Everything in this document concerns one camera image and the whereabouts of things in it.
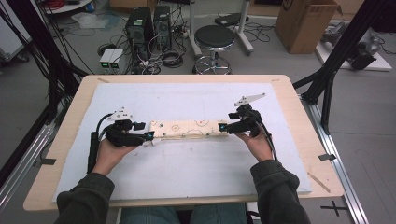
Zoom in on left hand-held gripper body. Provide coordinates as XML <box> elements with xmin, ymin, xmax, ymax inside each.
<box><xmin>104</xmin><ymin>106</ymin><xmax>147</xmax><ymax>148</ymax></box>

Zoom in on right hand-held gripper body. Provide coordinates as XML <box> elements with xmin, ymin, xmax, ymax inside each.
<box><xmin>228</xmin><ymin>92</ymin><xmax>266</xmax><ymax>138</ymax></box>

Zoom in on cream checked cloth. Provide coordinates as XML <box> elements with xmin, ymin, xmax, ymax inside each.
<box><xmin>148</xmin><ymin>119</ymin><xmax>229</xmax><ymax>147</ymax></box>

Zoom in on person's left hand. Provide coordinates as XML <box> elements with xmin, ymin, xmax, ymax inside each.
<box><xmin>92</xmin><ymin>138</ymin><xmax>138</xmax><ymax>177</ymax></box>

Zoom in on person's right hand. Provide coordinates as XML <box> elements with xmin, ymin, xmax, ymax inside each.
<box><xmin>236</xmin><ymin>124</ymin><xmax>275</xmax><ymax>162</ymax></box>

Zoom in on white foam mat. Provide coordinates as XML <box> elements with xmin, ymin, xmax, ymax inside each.
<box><xmin>51</xmin><ymin>82</ymin><xmax>313</xmax><ymax>203</ymax></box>

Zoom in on white power supply box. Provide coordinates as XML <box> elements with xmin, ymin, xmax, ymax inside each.
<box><xmin>99</xmin><ymin>49</ymin><xmax>115</xmax><ymax>70</ymax></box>
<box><xmin>108</xmin><ymin>49</ymin><xmax>125</xmax><ymax>70</ymax></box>

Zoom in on person's left leg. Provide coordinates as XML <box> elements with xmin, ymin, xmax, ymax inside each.
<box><xmin>120</xmin><ymin>205</ymin><xmax>185</xmax><ymax>224</ymax></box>

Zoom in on person's leg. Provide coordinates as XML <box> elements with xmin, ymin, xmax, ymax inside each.
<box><xmin>120</xmin><ymin>205</ymin><xmax>185</xmax><ymax>224</ymax></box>
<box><xmin>189</xmin><ymin>203</ymin><xmax>248</xmax><ymax>224</ymax></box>

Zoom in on black round stool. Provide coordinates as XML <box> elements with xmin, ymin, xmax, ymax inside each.
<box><xmin>192</xmin><ymin>24</ymin><xmax>237</xmax><ymax>75</ymax></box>

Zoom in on person's right leg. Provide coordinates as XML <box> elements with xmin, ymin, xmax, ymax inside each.
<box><xmin>189</xmin><ymin>203</ymin><xmax>248</xmax><ymax>224</ymax></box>

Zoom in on thin wooden stick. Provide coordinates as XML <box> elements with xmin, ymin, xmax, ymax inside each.
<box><xmin>307</xmin><ymin>172</ymin><xmax>332</xmax><ymax>194</ymax></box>

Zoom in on flat black case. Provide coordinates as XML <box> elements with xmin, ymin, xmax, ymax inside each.
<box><xmin>214</xmin><ymin>12</ymin><xmax>250</xmax><ymax>28</ymax></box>

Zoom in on large black computer tower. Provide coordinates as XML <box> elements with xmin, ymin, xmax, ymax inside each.
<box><xmin>125</xmin><ymin>7</ymin><xmax>155</xmax><ymax>61</ymax></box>

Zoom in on slim black computer tower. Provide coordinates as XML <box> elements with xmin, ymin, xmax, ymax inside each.
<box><xmin>153</xmin><ymin>5</ymin><xmax>173</xmax><ymax>50</ymax></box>

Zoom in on brown cardboard box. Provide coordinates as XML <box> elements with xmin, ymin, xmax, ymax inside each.
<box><xmin>274</xmin><ymin>0</ymin><xmax>341</xmax><ymax>55</ymax></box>

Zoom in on clear plastic bag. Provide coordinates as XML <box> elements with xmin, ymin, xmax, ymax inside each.
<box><xmin>71</xmin><ymin>12</ymin><xmax>109</xmax><ymax>30</ymax></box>

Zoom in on black tape cross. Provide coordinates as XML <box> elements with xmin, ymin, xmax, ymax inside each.
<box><xmin>320</xmin><ymin>200</ymin><xmax>348</xmax><ymax>217</ymax></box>

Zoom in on white board with grey device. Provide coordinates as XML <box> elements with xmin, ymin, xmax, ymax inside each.
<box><xmin>315</xmin><ymin>21</ymin><xmax>393</xmax><ymax>73</ymax></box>

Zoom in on white round table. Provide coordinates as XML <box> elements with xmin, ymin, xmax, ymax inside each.
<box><xmin>43</xmin><ymin>0</ymin><xmax>95</xmax><ymax>15</ymax></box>

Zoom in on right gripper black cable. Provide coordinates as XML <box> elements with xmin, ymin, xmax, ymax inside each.
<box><xmin>260</xmin><ymin>119</ymin><xmax>278</xmax><ymax>161</ymax></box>

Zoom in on coil of black cables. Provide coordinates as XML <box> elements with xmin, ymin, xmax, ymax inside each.
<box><xmin>161</xmin><ymin>49</ymin><xmax>185</xmax><ymax>69</ymax></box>

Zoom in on aluminium rail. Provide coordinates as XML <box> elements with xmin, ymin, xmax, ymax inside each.
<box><xmin>0</xmin><ymin>124</ymin><xmax>56</xmax><ymax>208</ymax></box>
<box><xmin>299</xmin><ymin>92</ymin><xmax>371</xmax><ymax>224</ymax></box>

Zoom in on black metal frame post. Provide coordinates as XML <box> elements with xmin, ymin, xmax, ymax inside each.
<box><xmin>292</xmin><ymin>0</ymin><xmax>387</xmax><ymax>135</ymax></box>
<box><xmin>5</xmin><ymin>0</ymin><xmax>90</xmax><ymax>125</ymax></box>

